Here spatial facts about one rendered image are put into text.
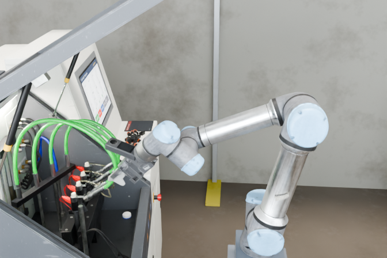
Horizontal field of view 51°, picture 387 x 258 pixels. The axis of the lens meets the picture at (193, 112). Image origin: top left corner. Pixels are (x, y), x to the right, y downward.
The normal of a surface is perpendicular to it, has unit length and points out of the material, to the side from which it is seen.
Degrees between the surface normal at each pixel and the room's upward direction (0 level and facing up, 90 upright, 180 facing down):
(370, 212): 0
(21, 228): 90
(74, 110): 90
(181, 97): 90
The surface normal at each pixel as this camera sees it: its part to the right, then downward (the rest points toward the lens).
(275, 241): -0.11, 0.47
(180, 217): 0.00, -0.93
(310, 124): -0.05, 0.23
